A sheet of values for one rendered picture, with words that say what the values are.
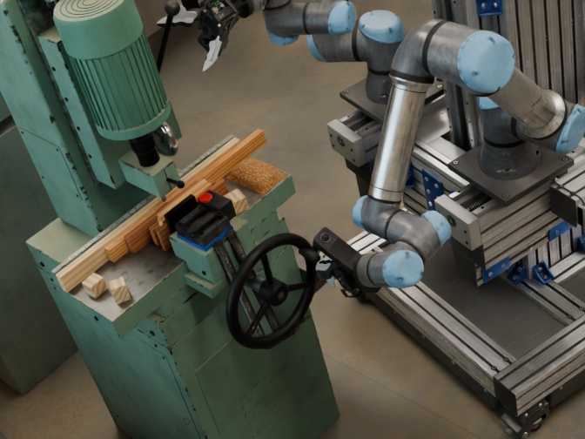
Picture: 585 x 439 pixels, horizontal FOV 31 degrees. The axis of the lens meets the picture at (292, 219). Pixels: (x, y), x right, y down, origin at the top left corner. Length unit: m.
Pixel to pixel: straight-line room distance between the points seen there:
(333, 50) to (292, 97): 1.71
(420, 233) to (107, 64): 0.75
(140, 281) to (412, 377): 1.12
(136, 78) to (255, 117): 2.26
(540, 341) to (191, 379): 1.01
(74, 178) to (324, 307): 1.21
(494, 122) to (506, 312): 0.78
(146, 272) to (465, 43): 0.92
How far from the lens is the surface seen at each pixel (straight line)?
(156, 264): 2.49
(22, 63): 2.49
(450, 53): 2.11
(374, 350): 3.37
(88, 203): 2.69
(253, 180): 2.60
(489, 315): 3.13
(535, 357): 2.98
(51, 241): 2.86
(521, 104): 2.29
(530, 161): 2.61
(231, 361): 2.72
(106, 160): 2.55
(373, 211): 2.26
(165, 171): 2.49
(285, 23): 2.52
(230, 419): 2.82
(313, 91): 4.61
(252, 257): 2.34
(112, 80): 2.30
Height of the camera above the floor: 2.45
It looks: 39 degrees down
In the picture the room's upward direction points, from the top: 15 degrees counter-clockwise
